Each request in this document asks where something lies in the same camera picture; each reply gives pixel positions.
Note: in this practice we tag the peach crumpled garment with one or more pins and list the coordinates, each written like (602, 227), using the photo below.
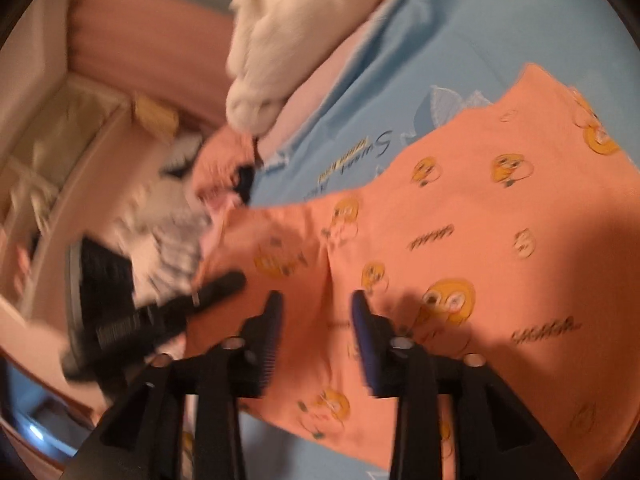
(212, 169)

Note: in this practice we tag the plaid grey white fabric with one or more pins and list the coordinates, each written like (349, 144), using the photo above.
(161, 226)

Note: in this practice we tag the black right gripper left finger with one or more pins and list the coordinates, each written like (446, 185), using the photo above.
(261, 335)

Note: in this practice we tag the peach cartoon print garment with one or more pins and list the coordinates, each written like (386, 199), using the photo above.
(512, 231)

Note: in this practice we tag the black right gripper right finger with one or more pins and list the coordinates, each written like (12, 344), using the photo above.
(374, 335)

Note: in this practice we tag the pink quilt under sheet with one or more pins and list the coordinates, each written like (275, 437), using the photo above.
(320, 95)

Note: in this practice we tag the dark navy garment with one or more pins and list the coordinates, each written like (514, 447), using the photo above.
(244, 175)

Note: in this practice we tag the white shelf cabinet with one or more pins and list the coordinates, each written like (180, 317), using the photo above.
(38, 173)

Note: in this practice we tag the blue floral bed sheet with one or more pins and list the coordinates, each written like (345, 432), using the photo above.
(425, 61)

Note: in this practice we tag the white fluffy plush blanket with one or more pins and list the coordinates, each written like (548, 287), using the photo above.
(300, 45)

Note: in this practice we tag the pink curtain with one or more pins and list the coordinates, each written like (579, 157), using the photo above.
(174, 51)

